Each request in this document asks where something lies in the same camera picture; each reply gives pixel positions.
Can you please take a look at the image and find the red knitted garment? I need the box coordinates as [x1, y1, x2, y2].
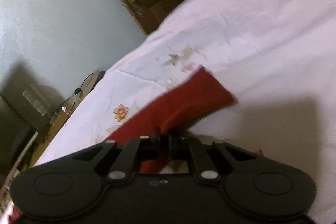
[104, 65, 239, 174]

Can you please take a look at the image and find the wooden TV cabinet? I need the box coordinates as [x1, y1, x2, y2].
[29, 71, 105, 166]

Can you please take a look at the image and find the grey speaker box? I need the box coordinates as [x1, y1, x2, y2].
[0, 83, 52, 169]

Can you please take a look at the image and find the pink floral bed sheet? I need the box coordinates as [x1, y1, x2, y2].
[7, 0, 336, 224]

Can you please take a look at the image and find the black cable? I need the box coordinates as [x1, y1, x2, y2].
[51, 72, 96, 122]

